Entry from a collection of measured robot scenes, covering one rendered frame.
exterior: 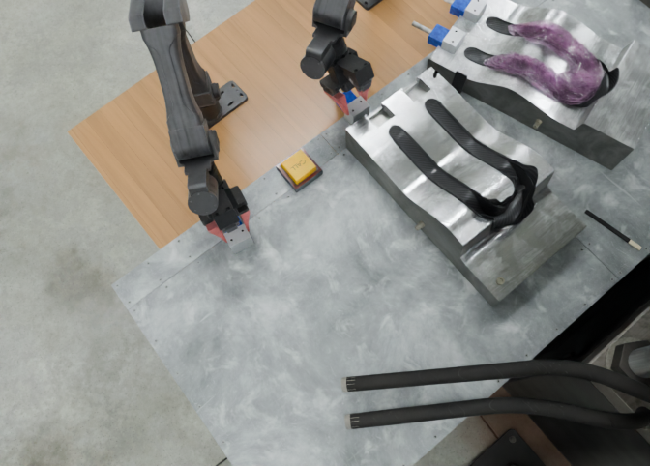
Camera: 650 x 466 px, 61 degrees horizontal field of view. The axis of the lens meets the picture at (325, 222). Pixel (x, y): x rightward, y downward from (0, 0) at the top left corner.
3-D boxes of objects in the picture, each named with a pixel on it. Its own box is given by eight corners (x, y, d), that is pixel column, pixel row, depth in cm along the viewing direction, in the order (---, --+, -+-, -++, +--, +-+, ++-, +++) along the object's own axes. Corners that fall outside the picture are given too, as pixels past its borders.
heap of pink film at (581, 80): (478, 70, 133) (486, 49, 126) (514, 18, 138) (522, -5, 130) (578, 121, 127) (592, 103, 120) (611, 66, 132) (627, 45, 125)
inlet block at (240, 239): (212, 207, 130) (206, 198, 125) (230, 197, 131) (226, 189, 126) (234, 254, 126) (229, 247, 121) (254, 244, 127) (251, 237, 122)
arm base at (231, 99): (244, 80, 133) (225, 62, 135) (175, 131, 129) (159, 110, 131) (249, 99, 140) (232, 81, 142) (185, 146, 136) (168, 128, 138)
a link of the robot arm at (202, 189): (231, 210, 106) (215, 159, 98) (187, 218, 106) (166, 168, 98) (229, 174, 115) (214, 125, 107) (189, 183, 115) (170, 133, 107)
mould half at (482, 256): (345, 147, 134) (345, 119, 121) (426, 87, 139) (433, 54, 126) (491, 306, 120) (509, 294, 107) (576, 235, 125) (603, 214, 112)
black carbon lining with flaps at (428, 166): (382, 136, 127) (385, 115, 118) (434, 97, 130) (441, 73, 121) (489, 249, 117) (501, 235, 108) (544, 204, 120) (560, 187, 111)
